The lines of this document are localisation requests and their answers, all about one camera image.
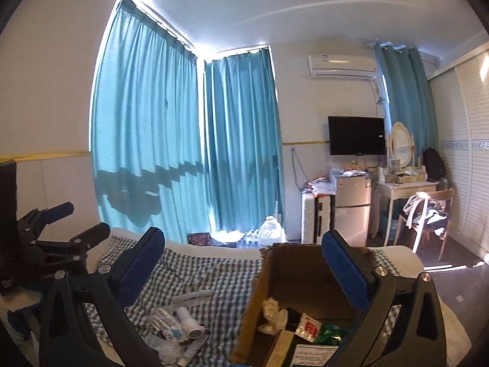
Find white suitcase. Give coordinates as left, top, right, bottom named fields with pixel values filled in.
left=301, top=193, right=335, bottom=244

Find clear floss pick jar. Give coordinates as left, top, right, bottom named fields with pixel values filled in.
left=143, top=334, right=182, bottom=366

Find green white product box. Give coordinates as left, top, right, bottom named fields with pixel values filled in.
left=263, top=331, right=338, bottom=367

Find white wall air conditioner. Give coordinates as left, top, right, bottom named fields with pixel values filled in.
left=307, top=54, right=377, bottom=80

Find oval vanity mirror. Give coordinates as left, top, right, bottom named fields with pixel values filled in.
left=387, top=122, right=414, bottom=168

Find large left teal curtain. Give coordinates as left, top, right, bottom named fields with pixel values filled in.
left=90, top=0, right=210, bottom=243

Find white sliding wardrobe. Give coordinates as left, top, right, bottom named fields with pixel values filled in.
left=428, top=51, right=488, bottom=255

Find black wall television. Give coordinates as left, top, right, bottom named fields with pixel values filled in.
left=328, top=116, right=386, bottom=156

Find wooden chair with clothes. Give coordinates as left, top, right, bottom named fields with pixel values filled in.
left=394, top=188, right=455, bottom=262

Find green wrapper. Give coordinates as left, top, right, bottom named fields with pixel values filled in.
left=313, top=324, right=350, bottom=346

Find white dressing table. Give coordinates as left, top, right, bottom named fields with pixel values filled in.
left=377, top=181, right=438, bottom=247

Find right teal curtain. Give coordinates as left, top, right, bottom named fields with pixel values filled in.
left=374, top=43, right=439, bottom=159

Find middle teal curtain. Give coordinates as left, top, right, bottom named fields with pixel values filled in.
left=205, top=48, right=283, bottom=232

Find brown cardboard box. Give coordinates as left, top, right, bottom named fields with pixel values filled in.
left=230, top=244, right=361, bottom=366

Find white crumpled cloth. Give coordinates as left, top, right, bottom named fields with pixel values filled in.
left=258, top=297, right=289, bottom=335

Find red snack packet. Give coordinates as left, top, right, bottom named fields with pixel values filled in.
left=295, top=313, right=322, bottom=343

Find silver mini fridge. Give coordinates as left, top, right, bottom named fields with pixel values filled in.
left=331, top=175, right=371, bottom=247

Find black backpack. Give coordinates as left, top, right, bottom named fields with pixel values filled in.
left=423, top=147, right=447, bottom=181

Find white flat comb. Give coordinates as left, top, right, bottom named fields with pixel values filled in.
left=171, top=289, right=214, bottom=309

